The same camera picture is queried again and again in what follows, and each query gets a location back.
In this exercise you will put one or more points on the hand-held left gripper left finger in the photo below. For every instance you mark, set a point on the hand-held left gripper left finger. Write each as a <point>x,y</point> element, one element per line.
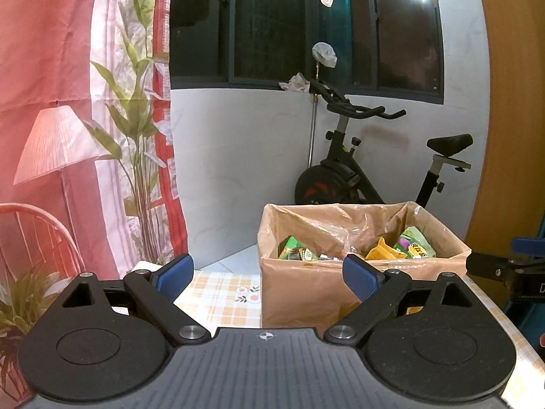
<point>174,275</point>

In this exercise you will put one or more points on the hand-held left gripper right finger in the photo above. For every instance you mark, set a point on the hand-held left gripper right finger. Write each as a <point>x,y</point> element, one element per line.
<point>360,277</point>

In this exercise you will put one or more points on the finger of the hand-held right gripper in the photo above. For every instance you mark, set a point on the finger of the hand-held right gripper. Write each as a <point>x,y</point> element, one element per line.
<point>528,245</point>
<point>485,266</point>

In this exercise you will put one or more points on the brown cardboard box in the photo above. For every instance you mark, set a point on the brown cardboard box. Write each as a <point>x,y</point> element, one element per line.
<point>298,290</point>

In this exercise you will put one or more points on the green rice cake snack packet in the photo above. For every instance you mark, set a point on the green rice cake snack packet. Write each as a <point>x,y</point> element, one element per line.
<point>415,243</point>

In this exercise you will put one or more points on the green orange snack packet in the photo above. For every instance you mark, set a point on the green orange snack packet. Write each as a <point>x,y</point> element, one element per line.
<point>293,247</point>

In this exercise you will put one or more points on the yellow checked tablecloth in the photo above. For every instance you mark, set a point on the yellow checked tablecloth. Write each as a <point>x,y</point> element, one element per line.
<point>221,299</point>

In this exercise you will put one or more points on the black exercise bike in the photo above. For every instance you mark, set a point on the black exercise bike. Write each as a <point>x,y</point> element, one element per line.
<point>323,183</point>

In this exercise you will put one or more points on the wooden door panel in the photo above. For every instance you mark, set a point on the wooden door panel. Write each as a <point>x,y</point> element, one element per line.
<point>511,136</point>

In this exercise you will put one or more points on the metal pole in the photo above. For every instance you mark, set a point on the metal pole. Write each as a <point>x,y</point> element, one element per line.
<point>313,119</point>

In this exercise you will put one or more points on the crumpled white tissue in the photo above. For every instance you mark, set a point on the crumpled white tissue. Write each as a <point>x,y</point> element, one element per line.
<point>294,83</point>

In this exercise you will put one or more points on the white plastic bag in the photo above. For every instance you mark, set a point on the white plastic bag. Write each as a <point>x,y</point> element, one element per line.
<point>324,54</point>

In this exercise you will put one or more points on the dark framed window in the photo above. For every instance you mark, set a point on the dark framed window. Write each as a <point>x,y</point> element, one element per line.
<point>264,30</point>

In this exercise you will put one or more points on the pink printed wall backdrop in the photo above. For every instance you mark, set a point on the pink printed wall backdrop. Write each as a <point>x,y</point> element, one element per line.
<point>42,51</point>

